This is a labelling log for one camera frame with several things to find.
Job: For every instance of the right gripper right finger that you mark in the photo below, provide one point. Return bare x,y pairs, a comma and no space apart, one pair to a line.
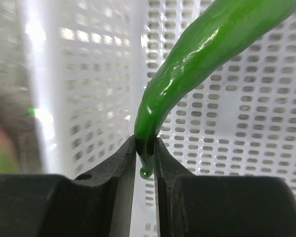
188,205

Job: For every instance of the clear zip top bag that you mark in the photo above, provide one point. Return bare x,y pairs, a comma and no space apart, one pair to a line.
19,152

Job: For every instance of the green chili pepper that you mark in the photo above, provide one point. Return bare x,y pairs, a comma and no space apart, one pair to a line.
225,29

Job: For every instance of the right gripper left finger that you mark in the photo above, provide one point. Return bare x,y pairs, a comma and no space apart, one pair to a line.
97,203

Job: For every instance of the white plastic basket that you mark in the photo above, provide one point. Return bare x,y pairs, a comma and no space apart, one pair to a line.
90,61

